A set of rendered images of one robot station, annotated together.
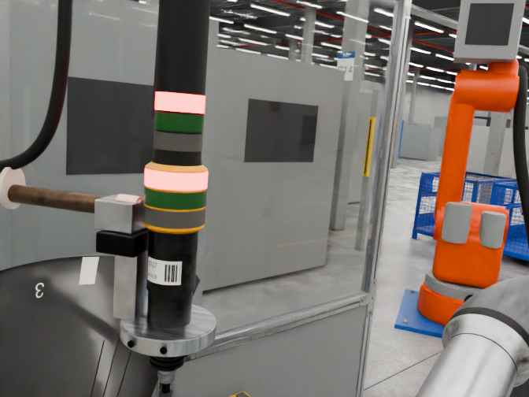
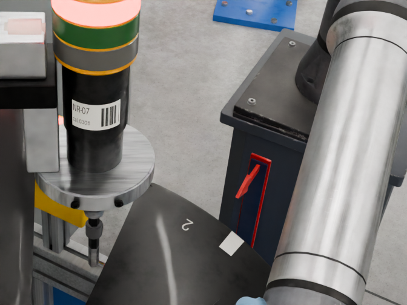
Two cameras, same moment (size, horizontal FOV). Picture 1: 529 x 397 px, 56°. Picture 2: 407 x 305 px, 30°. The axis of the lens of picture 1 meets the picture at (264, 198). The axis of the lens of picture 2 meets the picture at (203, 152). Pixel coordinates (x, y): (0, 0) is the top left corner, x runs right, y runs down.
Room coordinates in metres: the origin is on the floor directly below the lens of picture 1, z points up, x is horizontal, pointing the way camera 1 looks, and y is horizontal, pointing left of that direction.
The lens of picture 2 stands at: (0.02, 0.15, 1.75)
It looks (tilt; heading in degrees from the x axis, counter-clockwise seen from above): 41 degrees down; 334
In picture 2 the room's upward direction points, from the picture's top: 8 degrees clockwise
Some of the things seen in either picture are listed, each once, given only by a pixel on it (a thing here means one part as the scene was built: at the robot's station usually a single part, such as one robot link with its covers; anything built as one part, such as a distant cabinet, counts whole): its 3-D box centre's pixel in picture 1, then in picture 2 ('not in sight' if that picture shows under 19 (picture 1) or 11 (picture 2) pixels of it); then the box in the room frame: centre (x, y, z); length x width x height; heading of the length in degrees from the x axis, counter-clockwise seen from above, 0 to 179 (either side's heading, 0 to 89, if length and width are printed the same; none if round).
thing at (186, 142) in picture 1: (178, 140); not in sight; (0.34, 0.06, 1.59); 0.03 x 0.03 x 0.01
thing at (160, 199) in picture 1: (175, 195); (95, 15); (0.34, 0.06, 1.55); 0.04 x 0.04 x 0.01
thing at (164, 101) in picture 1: (180, 102); not in sight; (0.34, 0.06, 1.61); 0.03 x 0.03 x 0.01
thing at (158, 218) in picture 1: (174, 213); (95, 37); (0.34, 0.06, 1.54); 0.04 x 0.04 x 0.01
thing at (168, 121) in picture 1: (179, 121); not in sight; (0.34, 0.06, 1.60); 0.03 x 0.03 x 0.01
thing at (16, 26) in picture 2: (129, 209); (25, 38); (0.35, 0.10, 1.53); 0.02 x 0.02 x 0.02; 77
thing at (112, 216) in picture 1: (158, 269); (76, 104); (0.35, 0.07, 1.49); 0.09 x 0.07 x 0.10; 77
